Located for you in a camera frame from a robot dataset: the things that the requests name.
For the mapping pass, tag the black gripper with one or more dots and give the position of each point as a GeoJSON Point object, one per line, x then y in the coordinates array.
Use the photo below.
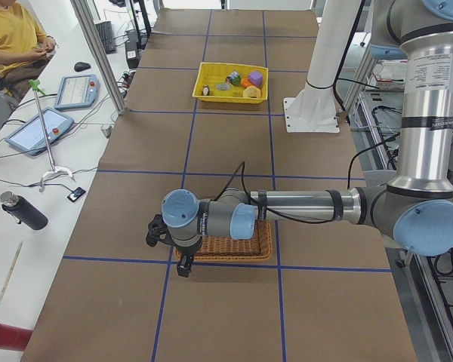
{"type": "Point", "coordinates": [186, 256]}

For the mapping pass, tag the yellow tape roll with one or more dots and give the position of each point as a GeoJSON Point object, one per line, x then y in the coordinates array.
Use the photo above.
{"type": "Point", "coordinates": [223, 87]}

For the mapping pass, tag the brown wicker basket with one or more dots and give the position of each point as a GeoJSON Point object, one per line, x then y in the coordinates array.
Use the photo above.
{"type": "Point", "coordinates": [257, 248]}

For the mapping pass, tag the yellow woven basket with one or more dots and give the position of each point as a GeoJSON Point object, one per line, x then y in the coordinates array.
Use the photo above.
{"type": "Point", "coordinates": [211, 74]}

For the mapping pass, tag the small black device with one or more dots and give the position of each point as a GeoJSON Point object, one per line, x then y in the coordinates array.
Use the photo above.
{"type": "Point", "coordinates": [76, 194]}

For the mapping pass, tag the black water bottle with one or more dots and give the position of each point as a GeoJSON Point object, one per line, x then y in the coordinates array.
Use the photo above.
{"type": "Point", "coordinates": [22, 210]}

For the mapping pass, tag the panda figurine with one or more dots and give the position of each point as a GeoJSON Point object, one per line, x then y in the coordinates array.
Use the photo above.
{"type": "Point", "coordinates": [205, 90]}

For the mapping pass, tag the toy croissant bread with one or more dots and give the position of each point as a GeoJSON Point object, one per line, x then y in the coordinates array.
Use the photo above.
{"type": "Point", "coordinates": [252, 92]}

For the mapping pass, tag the red cylinder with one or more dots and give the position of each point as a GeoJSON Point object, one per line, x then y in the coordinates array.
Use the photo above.
{"type": "Point", "coordinates": [14, 338]}

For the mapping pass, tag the orange toy carrot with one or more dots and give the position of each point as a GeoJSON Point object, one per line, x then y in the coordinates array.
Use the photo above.
{"type": "Point", "coordinates": [245, 82]}

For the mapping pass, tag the small black can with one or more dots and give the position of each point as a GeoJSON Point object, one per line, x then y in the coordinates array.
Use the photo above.
{"type": "Point", "coordinates": [234, 78]}

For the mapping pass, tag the lower teach pendant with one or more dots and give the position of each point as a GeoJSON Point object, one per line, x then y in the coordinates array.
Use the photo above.
{"type": "Point", "coordinates": [29, 138]}

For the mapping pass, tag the teach pendant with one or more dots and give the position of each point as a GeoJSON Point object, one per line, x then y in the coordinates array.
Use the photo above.
{"type": "Point", "coordinates": [77, 92]}
{"type": "Point", "coordinates": [29, 138]}

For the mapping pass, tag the purple foam cube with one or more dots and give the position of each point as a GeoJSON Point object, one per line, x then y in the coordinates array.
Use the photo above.
{"type": "Point", "coordinates": [256, 78]}

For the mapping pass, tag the upper teach pendant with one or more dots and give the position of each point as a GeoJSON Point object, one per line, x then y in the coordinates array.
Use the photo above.
{"type": "Point", "coordinates": [77, 92]}

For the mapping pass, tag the black computer mouse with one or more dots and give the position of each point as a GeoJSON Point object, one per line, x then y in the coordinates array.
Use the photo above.
{"type": "Point", "coordinates": [81, 66]}

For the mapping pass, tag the metal reacher grabber tool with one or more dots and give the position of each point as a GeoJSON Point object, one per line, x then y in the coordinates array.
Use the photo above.
{"type": "Point", "coordinates": [54, 169]}

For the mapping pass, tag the black keyboard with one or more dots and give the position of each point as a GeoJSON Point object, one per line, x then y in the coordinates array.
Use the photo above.
{"type": "Point", "coordinates": [107, 38]}

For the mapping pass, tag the person in yellow shirt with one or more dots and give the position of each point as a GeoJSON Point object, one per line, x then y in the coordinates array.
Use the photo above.
{"type": "Point", "coordinates": [25, 48]}

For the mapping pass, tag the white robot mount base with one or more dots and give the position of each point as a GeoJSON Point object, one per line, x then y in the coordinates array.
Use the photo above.
{"type": "Point", "coordinates": [313, 110]}

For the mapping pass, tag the aluminium frame post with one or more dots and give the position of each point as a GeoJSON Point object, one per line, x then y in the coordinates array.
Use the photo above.
{"type": "Point", "coordinates": [86, 22]}

